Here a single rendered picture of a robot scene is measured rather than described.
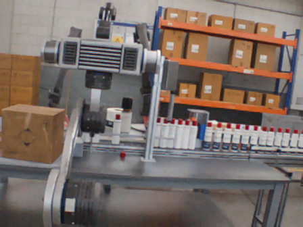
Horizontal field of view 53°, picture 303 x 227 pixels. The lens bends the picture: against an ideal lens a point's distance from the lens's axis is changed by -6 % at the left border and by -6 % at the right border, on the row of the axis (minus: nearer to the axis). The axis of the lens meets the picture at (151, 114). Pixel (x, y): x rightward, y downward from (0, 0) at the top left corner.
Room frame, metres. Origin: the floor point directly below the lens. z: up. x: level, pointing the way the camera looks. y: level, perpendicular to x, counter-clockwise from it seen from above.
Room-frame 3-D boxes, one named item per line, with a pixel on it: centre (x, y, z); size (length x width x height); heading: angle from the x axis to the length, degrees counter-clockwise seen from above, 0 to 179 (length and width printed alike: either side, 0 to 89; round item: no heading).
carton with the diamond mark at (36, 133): (1.75, 0.66, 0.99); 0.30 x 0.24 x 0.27; 91
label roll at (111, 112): (2.72, 0.28, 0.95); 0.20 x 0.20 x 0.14
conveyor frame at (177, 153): (2.17, 0.06, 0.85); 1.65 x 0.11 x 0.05; 101
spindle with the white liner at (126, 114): (2.43, 0.19, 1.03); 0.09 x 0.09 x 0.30
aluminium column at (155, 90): (2.03, -0.01, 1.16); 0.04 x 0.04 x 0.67; 11
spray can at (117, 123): (2.13, 0.22, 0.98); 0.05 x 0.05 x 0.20
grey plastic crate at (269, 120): (3.81, -1.72, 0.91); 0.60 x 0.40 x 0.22; 99
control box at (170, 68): (2.10, -0.06, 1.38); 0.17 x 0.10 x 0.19; 156
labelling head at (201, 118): (2.34, -0.34, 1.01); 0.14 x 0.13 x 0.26; 101
